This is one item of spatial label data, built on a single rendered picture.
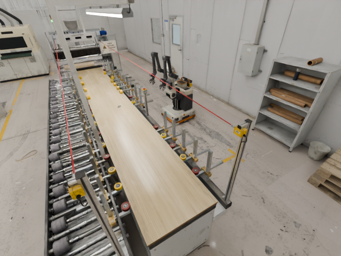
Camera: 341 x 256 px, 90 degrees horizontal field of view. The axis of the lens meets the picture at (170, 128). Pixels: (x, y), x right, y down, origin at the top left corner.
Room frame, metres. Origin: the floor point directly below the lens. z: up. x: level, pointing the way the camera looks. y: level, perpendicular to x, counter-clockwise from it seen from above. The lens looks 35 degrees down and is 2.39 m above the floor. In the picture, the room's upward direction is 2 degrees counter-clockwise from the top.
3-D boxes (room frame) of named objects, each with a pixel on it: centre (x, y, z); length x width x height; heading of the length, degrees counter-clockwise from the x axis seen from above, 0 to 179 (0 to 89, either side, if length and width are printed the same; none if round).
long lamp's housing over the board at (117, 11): (3.10, 0.96, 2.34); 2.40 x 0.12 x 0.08; 29
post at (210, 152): (1.30, -0.41, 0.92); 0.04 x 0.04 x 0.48; 29
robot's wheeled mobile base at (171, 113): (3.82, -0.21, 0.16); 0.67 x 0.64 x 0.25; 124
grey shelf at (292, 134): (2.88, -2.28, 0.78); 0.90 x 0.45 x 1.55; 29
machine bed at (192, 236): (2.96, 1.12, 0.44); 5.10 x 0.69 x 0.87; 29
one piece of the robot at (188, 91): (3.87, -0.29, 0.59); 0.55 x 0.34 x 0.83; 34
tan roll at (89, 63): (5.30, 2.40, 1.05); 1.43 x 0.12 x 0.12; 119
